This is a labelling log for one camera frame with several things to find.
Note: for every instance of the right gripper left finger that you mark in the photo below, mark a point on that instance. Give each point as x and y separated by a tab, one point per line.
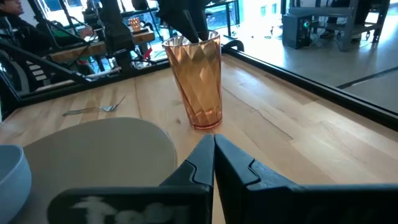
186	202

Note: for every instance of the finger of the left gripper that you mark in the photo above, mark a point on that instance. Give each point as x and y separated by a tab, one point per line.
202	28
185	26

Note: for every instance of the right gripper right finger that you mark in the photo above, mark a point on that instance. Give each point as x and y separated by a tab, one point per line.
248	199

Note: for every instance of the silver metal fork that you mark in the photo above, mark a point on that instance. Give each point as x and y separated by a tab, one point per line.
107	108

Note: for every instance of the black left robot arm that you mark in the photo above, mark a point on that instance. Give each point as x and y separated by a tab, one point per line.
116	31

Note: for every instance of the amber faceted plastic tumbler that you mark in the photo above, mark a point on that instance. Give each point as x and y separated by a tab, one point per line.
199	87

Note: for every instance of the dark computer tower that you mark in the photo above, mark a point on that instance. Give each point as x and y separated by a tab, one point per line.
295	31

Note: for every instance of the wooden workbench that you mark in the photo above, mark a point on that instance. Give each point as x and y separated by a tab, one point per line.
93	48

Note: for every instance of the round grey placemat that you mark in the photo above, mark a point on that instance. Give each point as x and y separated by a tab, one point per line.
102	152

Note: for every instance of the grey metal bench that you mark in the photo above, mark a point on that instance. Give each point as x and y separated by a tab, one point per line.
323	11

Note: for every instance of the person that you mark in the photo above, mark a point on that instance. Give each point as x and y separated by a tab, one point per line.
18	34
363	9

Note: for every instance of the blue ceramic bowl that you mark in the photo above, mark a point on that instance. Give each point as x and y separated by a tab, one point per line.
12	186

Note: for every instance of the black frame clamp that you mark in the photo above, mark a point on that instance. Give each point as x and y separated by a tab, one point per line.
233	43

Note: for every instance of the black aluminium table frame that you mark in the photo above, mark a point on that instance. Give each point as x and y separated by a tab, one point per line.
311	88

